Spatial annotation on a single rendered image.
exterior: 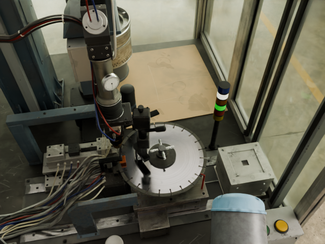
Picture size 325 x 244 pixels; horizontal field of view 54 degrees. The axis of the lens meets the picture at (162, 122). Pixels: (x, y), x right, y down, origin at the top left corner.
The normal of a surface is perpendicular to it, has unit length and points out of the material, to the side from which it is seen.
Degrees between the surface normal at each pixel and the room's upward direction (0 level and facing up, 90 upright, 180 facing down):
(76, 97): 0
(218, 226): 54
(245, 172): 0
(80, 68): 90
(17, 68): 90
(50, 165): 90
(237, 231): 14
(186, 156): 0
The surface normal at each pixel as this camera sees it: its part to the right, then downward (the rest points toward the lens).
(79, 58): 0.18, 0.75
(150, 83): 0.00, -0.65
